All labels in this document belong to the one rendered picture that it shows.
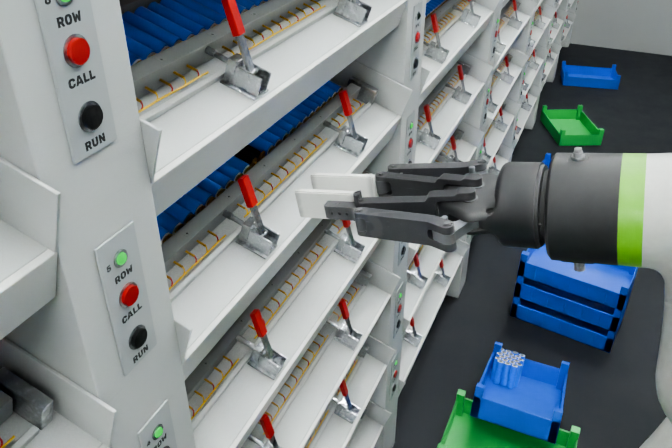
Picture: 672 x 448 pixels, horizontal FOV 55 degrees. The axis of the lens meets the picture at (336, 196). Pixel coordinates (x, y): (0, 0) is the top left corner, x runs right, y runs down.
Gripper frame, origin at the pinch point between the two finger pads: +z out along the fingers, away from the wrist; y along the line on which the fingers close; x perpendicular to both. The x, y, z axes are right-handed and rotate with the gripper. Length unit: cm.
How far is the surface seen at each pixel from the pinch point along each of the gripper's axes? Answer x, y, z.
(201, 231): -2.8, -4.2, 14.7
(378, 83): -3.0, 42.7, 12.3
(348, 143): -6.1, 26.0, 11.1
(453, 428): -102, 62, 15
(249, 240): -5.9, -0.6, 11.6
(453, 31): -7, 88, 13
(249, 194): -0.3, 0.1, 10.5
